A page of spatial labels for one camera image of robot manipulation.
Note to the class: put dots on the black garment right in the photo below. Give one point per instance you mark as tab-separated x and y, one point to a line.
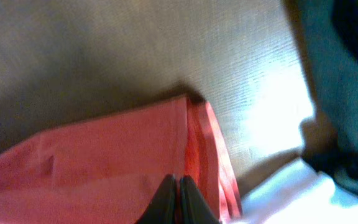
331	38

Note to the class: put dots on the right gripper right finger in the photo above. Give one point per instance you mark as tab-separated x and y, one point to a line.
194	207

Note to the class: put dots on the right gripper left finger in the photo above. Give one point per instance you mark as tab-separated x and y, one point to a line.
161	209

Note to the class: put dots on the white garment right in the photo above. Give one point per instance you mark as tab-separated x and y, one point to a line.
298	194

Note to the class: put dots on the red t-shirt white print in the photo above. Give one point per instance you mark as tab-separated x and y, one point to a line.
106	170

